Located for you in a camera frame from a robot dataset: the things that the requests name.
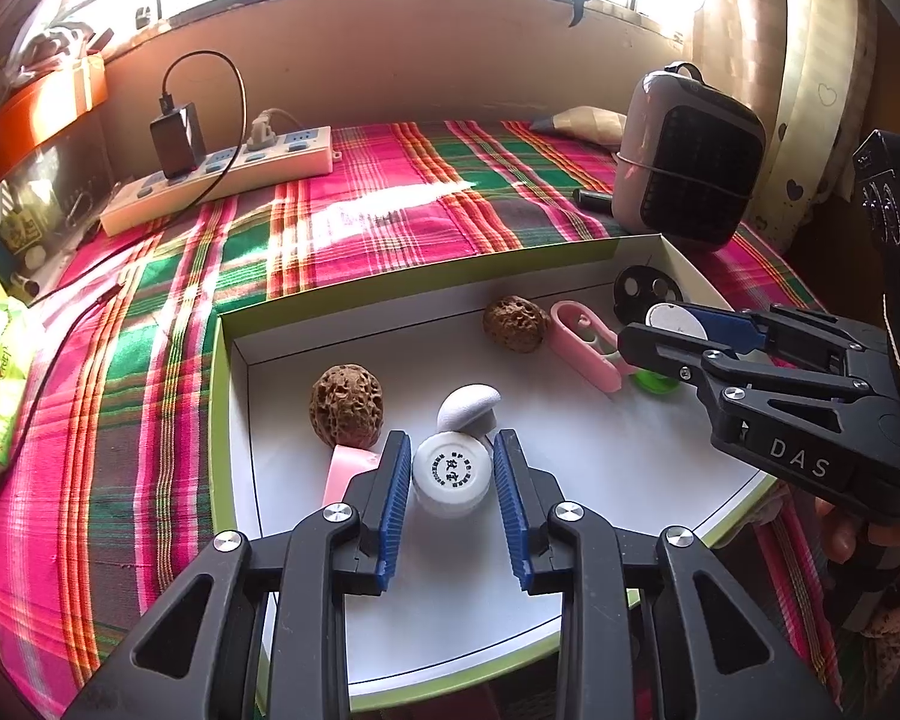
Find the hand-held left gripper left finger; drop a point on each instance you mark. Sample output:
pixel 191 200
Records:
pixel 391 517

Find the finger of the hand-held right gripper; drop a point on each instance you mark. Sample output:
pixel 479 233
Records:
pixel 735 330
pixel 667 349

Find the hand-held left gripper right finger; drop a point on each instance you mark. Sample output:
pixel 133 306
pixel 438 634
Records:
pixel 511 517

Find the pink oblong plastic case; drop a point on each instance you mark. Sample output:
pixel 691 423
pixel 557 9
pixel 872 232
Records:
pixel 343 469

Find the white bottle with printed cap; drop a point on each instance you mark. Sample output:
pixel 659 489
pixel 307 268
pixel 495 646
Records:
pixel 450 476

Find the small pink tool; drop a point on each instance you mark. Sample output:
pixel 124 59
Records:
pixel 581 341

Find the green and white cardboard box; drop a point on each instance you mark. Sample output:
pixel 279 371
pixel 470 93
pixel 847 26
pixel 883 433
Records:
pixel 592 465

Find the brown walnut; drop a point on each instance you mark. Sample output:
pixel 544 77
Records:
pixel 515 322
pixel 347 405

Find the white egg-shaped object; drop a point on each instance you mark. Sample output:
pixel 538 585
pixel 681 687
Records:
pixel 465 405

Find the person's right hand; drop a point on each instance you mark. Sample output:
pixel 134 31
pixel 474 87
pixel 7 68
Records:
pixel 844 536

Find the black and white round disc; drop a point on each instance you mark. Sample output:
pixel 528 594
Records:
pixel 645 286

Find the black pen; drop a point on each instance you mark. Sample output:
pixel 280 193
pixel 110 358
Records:
pixel 592 198

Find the small heater with black grille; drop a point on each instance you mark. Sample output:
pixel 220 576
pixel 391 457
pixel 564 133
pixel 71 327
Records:
pixel 690 165

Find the beige bag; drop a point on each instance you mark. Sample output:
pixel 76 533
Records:
pixel 585 124

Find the beige heart print curtain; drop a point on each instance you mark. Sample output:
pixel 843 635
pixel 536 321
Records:
pixel 802 90

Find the pink and green plaid cloth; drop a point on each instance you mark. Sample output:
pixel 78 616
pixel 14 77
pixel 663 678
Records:
pixel 157 330

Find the white power strip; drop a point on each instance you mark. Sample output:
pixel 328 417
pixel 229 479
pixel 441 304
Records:
pixel 225 180

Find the white plug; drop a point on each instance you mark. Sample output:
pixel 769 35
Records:
pixel 266 135

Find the green tissue pack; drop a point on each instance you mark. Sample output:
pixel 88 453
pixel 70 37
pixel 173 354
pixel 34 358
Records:
pixel 0 390

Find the clear plastic container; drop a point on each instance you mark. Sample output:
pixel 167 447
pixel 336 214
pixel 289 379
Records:
pixel 60 172

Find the orange box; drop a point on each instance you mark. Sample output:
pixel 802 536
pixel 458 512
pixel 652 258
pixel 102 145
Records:
pixel 37 105

